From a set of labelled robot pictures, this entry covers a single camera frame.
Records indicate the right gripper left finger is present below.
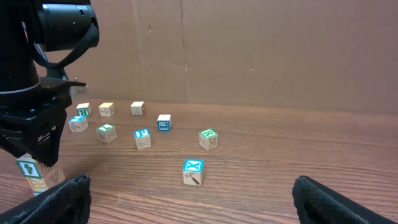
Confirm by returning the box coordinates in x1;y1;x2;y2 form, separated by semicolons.
1;174;91;224

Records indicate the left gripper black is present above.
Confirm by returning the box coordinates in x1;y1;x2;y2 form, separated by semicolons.
1;77;86;166

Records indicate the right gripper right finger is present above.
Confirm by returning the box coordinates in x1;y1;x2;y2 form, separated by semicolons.
292;175;395;224

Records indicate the white block green number side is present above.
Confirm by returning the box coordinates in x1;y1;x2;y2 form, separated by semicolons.
16;153;55;179

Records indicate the wooden block airplane drawing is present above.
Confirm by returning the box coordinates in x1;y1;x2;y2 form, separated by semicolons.
27;169;65;192

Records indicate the blue letter P block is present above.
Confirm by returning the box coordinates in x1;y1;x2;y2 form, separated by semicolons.
134;128;152;149

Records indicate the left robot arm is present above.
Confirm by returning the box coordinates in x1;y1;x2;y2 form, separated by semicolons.
1;0;100;166

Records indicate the blue letter T block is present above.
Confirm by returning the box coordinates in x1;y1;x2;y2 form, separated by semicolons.
68;116;88;133

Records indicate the green number 7 block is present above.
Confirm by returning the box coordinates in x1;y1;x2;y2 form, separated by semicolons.
96;124;117;143

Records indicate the yellow top block far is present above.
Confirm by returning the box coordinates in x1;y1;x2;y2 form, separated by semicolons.
99;102;115;117

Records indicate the white block top centre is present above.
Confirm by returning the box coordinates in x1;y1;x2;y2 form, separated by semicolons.
131;101;146;116

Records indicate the white block blue side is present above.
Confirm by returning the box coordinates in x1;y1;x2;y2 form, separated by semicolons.
157;114;172;131

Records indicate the green letter R block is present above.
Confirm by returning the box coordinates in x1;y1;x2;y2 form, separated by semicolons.
199;129;218;151

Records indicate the blue letter X block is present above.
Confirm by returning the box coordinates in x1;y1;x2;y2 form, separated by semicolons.
182;159;204;186

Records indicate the cardboard back panel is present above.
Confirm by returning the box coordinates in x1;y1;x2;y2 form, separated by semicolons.
66;0;397;113

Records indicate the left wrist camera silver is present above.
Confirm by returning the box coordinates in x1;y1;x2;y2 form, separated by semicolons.
70;86;90;101

